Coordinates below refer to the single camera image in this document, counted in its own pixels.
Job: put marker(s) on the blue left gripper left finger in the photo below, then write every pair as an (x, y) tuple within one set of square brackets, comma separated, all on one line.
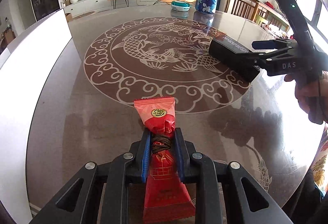
[(99, 193)]

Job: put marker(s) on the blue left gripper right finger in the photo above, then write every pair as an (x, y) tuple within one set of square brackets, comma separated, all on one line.
[(225, 193)]

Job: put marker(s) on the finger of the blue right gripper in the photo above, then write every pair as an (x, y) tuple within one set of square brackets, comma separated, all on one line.
[(273, 44), (259, 58)]

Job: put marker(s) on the black rectangular box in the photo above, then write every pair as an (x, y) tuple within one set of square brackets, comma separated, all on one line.
[(232, 54)]

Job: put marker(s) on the red snack packet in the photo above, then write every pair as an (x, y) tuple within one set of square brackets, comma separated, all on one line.
[(166, 197)]

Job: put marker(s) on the wooden dining chair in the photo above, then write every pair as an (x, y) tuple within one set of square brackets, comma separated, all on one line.
[(254, 10)]

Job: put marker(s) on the teal white round device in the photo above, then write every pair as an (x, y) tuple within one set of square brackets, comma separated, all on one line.
[(180, 6)]

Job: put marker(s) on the white cardboard storage box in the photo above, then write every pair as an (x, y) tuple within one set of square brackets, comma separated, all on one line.
[(23, 76)]

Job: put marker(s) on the white tv cabinet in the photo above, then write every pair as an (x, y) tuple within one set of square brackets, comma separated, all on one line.
[(85, 6)]

